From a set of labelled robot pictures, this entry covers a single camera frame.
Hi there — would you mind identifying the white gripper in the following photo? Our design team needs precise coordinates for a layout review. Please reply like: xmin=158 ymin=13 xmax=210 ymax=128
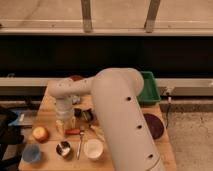
xmin=55 ymin=98 xmax=76 ymax=136

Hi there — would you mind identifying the red chili pepper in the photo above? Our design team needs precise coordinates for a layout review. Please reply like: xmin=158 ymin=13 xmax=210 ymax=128
xmin=65 ymin=129 xmax=80 ymax=135

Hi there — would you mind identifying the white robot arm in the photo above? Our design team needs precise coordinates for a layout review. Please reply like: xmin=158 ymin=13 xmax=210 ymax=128
xmin=48 ymin=68 xmax=166 ymax=171

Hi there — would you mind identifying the small steel cup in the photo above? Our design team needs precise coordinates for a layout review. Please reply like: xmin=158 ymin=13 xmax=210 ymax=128
xmin=56 ymin=141 xmax=71 ymax=158

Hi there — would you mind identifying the white paper cup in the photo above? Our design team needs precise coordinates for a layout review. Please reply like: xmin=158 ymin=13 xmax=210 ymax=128
xmin=83 ymin=139 xmax=104 ymax=161

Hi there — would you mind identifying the blue silicone cup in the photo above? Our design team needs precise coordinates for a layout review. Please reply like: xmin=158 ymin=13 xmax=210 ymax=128
xmin=22 ymin=144 xmax=41 ymax=164

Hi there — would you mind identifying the black rectangular block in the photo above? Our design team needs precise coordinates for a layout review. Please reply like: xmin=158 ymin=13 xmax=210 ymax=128
xmin=74 ymin=108 xmax=82 ymax=118

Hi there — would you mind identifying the metal fork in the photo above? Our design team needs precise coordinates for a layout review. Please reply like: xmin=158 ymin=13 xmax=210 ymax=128
xmin=76 ymin=126 xmax=85 ymax=160

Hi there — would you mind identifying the blue crumpled cloth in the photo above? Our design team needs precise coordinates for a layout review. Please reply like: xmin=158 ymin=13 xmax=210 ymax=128
xmin=72 ymin=96 xmax=81 ymax=105

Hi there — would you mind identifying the red yellow apple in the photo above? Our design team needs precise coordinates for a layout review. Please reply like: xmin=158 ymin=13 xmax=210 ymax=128
xmin=32 ymin=126 xmax=49 ymax=142

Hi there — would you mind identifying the orange red bowl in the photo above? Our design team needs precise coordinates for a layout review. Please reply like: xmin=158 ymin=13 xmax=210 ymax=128
xmin=70 ymin=75 xmax=83 ymax=81

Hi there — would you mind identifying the black bag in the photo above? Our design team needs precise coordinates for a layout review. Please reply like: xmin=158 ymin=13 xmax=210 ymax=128
xmin=0 ymin=106 xmax=24 ymax=171

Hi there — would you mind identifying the green plastic tray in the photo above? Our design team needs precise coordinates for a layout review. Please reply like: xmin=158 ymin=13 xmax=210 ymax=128
xmin=137 ymin=71 xmax=161 ymax=105

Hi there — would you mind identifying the purple bowl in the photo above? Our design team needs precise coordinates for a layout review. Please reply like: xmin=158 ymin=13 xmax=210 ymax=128
xmin=144 ymin=113 xmax=164 ymax=139

